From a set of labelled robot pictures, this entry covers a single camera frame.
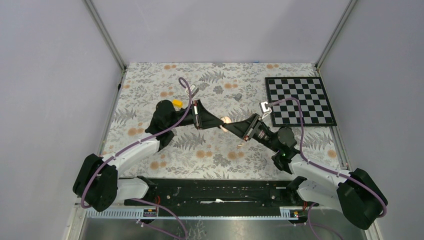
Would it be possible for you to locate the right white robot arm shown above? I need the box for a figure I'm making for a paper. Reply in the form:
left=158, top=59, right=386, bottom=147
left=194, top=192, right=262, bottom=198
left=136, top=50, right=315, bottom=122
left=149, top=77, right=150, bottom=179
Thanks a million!
left=220, top=114, right=388, bottom=230

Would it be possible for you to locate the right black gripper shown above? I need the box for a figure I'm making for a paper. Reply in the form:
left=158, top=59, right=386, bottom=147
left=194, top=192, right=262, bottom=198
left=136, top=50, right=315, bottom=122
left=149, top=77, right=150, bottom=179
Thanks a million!
left=223, top=113, right=281, bottom=153

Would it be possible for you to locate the floral table mat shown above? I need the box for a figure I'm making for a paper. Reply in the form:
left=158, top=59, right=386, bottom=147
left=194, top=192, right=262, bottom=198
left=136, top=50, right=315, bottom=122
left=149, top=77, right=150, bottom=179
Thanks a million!
left=96, top=62, right=345, bottom=181

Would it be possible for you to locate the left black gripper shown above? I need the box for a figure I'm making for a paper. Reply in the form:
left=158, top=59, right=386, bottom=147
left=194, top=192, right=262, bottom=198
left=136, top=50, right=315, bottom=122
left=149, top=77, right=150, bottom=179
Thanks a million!
left=167, top=100, right=225, bottom=131

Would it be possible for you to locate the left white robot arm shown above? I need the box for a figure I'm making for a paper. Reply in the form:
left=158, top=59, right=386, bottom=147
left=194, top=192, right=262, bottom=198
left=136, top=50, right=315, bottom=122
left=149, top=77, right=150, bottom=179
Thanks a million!
left=72, top=100, right=225, bottom=212

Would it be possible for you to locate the black white checkerboard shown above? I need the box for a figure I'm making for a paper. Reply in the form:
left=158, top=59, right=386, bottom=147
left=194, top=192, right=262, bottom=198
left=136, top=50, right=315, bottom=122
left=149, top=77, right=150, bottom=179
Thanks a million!
left=264, top=77, right=337, bottom=127

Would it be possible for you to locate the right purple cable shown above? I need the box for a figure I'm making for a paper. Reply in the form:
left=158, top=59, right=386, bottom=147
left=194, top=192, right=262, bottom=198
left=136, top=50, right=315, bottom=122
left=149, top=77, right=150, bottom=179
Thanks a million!
left=269, top=96, right=388, bottom=240

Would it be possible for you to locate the yellow block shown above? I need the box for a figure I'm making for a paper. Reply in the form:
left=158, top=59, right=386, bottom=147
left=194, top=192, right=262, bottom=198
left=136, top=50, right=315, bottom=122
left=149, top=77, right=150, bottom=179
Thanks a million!
left=171, top=99, right=184, bottom=108

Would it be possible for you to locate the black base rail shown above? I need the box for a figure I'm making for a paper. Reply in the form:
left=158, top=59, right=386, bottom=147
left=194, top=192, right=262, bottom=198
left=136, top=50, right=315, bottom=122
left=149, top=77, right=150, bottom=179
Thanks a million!
left=124, top=178, right=311, bottom=218

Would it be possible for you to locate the small grey block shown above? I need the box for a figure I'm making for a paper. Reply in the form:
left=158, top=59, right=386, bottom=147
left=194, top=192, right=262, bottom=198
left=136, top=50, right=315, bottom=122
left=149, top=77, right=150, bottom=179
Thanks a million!
left=234, top=93, right=243, bottom=102

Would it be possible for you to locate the pink earbud charging case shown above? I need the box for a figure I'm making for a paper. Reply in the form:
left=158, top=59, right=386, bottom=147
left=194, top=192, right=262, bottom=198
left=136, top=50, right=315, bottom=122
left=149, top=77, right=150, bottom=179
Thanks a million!
left=219, top=116, right=232, bottom=133

